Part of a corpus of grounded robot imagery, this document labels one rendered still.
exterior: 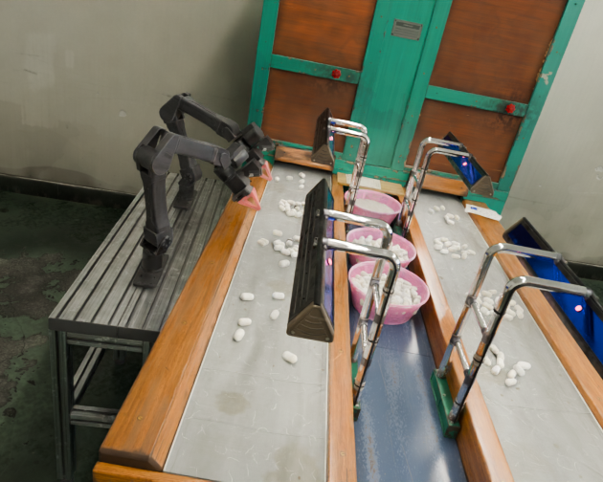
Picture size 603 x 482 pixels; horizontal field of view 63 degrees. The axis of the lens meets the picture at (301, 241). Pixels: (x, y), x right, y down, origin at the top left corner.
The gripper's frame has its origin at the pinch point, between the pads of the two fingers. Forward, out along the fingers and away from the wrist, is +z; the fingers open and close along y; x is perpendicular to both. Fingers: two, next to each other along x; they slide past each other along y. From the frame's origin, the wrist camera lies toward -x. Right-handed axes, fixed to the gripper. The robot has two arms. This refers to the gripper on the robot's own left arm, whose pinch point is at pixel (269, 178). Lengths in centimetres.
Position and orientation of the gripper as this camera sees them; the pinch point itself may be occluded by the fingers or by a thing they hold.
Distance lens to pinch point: 203.7
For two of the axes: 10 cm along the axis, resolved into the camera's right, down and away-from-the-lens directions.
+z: 6.3, 7.1, 3.1
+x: -7.8, 5.4, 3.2
